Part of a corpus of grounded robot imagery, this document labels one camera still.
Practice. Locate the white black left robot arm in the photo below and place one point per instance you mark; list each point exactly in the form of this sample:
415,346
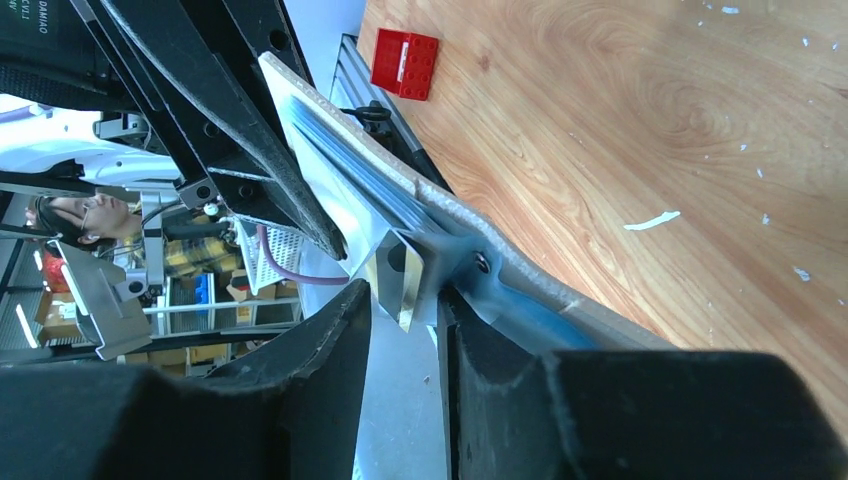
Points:
68,123

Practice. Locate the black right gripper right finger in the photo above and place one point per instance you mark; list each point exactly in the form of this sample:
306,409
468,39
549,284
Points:
623,414

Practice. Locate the white card holder wallet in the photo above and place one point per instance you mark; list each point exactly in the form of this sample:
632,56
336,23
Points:
412,239

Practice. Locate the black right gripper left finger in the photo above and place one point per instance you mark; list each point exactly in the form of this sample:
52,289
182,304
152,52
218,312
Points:
288,410

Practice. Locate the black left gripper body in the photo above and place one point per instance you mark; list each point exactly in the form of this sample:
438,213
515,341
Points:
193,69

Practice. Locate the red white toy block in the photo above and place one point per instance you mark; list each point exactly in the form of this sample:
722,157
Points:
404,62

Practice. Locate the person in yellow plaid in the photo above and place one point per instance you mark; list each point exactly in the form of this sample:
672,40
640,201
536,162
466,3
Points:
104,221

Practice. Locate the white storage shelf background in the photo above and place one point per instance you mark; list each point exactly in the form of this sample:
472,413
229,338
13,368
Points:
173,326

